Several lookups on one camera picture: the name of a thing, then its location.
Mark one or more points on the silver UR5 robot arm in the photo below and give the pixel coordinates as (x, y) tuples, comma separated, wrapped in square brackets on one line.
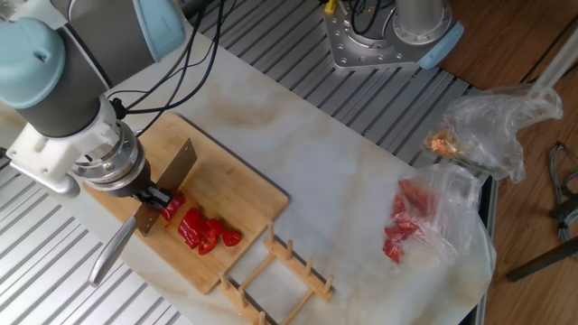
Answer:
[(68, 90)]

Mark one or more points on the flat rectangular chili slice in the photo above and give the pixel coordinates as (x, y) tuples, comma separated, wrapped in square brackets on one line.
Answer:
[(192, 225)]

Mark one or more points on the small red chili tip piece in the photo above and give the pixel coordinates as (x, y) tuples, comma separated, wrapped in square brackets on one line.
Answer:
[(231, 238)]

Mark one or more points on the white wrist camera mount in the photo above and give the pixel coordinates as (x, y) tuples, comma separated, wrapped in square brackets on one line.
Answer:
[(58, 149)]

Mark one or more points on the wooden peg rack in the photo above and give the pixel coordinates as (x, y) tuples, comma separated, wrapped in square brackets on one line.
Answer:
[(298, 271)]

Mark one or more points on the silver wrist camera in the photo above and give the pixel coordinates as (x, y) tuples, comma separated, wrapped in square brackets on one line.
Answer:
[(63, 188)]

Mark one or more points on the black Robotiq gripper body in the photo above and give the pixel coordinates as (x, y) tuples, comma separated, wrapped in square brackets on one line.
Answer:
[(131, 187)]

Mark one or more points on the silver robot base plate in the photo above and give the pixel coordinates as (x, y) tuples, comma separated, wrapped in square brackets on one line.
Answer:
[(361, 49)]

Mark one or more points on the aluminium profile beam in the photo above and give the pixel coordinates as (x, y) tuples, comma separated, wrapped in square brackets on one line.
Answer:
[(557, 63)]

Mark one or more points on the steel kitchen knife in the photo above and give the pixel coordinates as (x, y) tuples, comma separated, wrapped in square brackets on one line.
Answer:
[(178, 167)]

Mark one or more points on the clear bag with chili pieces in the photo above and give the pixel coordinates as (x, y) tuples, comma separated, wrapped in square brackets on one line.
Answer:
[(442, 212)]

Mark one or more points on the wide red chili slice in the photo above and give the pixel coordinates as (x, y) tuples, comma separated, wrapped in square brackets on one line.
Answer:
[(174, 207)]

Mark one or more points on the large red chili chunk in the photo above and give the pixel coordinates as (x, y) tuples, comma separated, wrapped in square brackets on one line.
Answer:
[(207, 243)]

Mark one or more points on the clear bag with orange scraps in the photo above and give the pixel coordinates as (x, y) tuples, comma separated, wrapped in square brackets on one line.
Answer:
[(492, 126)]

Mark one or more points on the bamboo cutting board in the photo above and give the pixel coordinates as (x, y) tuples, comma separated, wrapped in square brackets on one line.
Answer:
[(226, 180)]

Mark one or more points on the marble pattern table mat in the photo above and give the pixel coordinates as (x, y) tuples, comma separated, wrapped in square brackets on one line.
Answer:
[(338, 171)]

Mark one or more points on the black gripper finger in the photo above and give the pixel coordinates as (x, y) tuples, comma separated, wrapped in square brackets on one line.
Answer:
[(145, 198), (161, 197)]

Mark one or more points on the yellow plug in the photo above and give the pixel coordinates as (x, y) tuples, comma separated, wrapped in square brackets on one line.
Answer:
[(330, 6)]

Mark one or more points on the dark metal bar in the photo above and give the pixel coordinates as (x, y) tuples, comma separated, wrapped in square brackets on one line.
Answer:
[(542, 261)]

